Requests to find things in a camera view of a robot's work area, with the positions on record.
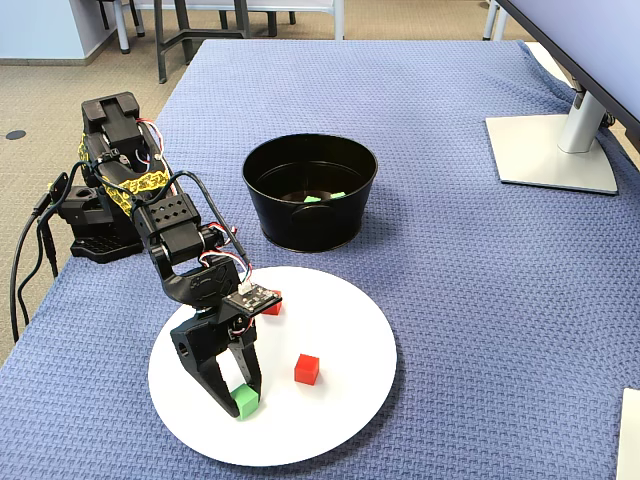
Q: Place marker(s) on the black camera circuit board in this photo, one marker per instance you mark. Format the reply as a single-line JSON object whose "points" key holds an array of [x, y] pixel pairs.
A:
{"points": [[252, 298]]}

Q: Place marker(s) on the blue woven tablecloth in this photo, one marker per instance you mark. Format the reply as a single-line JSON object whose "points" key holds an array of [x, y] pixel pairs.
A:
{"points": [[450, 300]]}

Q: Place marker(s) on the black chair legs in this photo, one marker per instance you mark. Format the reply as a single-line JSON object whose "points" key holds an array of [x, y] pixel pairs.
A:
{"points": [[271, 22], [139, 22]]}

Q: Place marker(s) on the green cube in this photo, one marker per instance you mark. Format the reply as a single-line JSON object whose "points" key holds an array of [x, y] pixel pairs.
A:
{"points": [[246, 404], [338, 195], [312, 199]]}

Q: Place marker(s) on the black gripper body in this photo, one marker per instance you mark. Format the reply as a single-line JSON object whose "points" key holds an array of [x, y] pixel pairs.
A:
{"points": [[200, 345]]}

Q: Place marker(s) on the dark grey table frame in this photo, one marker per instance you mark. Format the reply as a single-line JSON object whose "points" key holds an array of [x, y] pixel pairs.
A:
{"points": [[160, 55]]}

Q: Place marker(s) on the black metal bucket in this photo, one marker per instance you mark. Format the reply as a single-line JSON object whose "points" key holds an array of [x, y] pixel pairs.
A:
{"points": [[310, 225]]}

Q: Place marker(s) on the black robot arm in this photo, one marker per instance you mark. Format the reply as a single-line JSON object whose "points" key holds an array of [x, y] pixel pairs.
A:
{"points": [[170, 215]]}

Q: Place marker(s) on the black floor outlet disc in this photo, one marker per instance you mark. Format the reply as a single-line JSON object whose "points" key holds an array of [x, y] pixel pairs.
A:
{"points": [[15, 135]]}

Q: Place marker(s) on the red cube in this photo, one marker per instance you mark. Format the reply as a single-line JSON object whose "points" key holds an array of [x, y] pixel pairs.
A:
{"points": [[306, 370], [274, 309]]}

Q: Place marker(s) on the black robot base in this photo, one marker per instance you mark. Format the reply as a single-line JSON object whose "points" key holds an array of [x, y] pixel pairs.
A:
{"points": [[100, 247]]}

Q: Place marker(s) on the white flat board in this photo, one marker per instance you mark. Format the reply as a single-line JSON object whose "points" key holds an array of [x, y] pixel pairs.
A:
{"points": [[630, 440]]}

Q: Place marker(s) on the white round plate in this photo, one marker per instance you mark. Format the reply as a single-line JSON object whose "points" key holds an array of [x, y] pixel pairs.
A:
{"points": [[340, 415]]}

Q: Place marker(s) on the light grey table leg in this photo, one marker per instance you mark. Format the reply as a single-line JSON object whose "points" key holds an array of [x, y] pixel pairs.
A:
{"points": [[495, 22]]}

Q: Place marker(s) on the monitor with silver stand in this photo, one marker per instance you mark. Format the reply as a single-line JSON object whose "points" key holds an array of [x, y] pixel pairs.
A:
{"points": [[540, 150]]}

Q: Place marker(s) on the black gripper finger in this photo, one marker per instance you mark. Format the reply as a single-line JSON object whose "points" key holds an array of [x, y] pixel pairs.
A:
{"points": [[215, 390], [250, 367]]}

